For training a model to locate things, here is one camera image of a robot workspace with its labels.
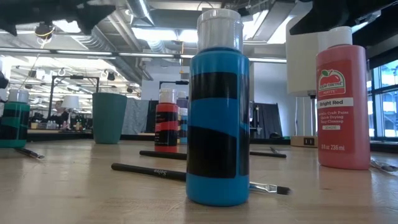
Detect small teal striped paint bottle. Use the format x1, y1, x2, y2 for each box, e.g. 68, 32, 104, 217
0, 89, 31, 149

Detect large bright red paint bottle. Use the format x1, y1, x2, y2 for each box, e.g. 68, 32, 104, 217
316, 26, 371, 170

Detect small red striped paint bottle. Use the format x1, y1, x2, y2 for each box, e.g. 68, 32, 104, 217
154, 88, 179, 153

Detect small blue striped paint bottle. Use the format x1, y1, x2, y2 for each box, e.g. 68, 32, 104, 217
178, 107, 189, 145
185, 8, 251, 207

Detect long linear ceiling light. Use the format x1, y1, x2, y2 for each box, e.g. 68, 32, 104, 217
0, 46, 287, 65

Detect table lamp white shade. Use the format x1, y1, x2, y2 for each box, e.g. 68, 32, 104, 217
285, 12, 345, 148

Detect distant white-shade lamp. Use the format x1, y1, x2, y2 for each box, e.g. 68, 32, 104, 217
61, 95, 80, 125

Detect dark-framed window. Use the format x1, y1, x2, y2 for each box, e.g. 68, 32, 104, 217
366, 58, 398, 139

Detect person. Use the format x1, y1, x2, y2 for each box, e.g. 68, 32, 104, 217
48, 100, 70, 127

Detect distant cluttered workbench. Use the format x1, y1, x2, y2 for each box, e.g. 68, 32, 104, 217
27, 118, 94, 133

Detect dark green plastic cup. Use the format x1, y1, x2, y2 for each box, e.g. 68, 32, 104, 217
91, 92, 128, 145

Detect black fabric backdrop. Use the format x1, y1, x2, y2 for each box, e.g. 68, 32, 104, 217
250, 102, 284, 139

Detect grey fabric cover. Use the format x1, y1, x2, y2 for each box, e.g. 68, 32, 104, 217
121, 98, 150, 135

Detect clear plastic bin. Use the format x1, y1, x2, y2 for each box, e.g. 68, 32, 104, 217
170, 101, 261, 144

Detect black ceiling sensor yellow cable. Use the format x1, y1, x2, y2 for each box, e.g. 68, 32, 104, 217
34, 23, 56, 41

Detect black metal frame stand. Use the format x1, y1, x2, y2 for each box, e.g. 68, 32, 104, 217
46, 75, 101, 124

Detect silver spiral air duct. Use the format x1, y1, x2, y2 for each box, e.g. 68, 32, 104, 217
124, 0, 170, 54

